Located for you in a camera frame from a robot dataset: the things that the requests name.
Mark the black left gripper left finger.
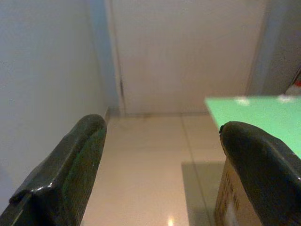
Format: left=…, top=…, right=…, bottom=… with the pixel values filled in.
left=0, top=114, right=107, bottom=226

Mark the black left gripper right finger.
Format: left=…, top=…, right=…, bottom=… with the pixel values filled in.
left=219, top=121, right=301, bottom=226

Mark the brown cardboard box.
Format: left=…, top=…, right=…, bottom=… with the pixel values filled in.
left=214, top=154, right=262, bottom=226

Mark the green table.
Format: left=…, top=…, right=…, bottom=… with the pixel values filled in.
left=204, top=95, right=301, bottom=159

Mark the red and white object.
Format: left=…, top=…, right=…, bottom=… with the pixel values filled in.
left=285, top=67, right=301, bottom=96

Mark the white door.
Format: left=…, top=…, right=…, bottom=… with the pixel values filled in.
left=110, top=0, right=268, bottom=116

